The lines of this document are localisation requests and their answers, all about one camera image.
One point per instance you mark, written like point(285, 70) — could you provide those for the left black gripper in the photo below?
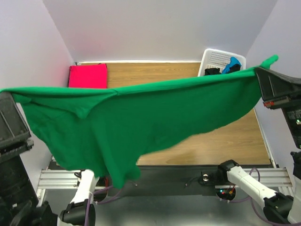
point(12, 125)

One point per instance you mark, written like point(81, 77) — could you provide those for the green t shirt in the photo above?
point(108, 130)

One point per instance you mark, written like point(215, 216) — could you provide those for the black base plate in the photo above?
point(173, 180)

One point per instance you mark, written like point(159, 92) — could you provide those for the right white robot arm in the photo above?
point(279, 209)

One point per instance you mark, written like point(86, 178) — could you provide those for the black t shirt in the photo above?
point(215, 71)

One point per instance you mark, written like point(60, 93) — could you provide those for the white plastic laundry basket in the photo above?
point(214, 58)

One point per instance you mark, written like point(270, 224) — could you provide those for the blue t shirt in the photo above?
point(231, 64)

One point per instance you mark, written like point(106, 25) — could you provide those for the aluminium frame rail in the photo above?
point(56, 178)

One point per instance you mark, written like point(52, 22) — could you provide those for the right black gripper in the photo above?
point(282, 101)

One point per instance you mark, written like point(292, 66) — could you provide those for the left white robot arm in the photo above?
point(19, 204)

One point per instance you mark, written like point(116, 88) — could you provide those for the folded pink t shirt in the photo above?
point(88, 76)

